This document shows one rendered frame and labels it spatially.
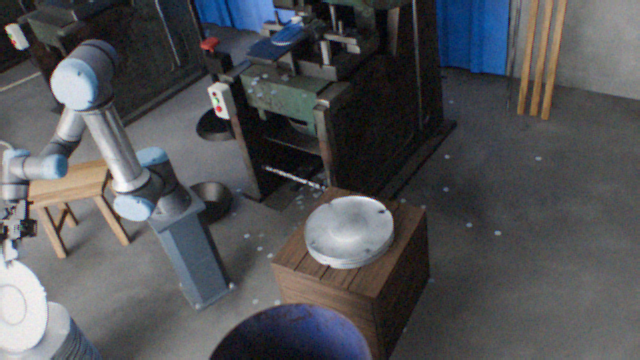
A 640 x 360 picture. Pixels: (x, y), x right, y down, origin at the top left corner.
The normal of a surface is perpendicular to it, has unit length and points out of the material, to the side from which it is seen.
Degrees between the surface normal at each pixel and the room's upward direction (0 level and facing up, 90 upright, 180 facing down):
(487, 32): 90
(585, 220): 0
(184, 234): 90
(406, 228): 0
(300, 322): 88
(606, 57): 90
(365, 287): 0
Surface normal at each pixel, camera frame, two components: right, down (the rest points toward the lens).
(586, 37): -0.59, 0.58
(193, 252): 0.58, 0.43
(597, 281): -0.16, -0.76
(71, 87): -0.11, 0.54
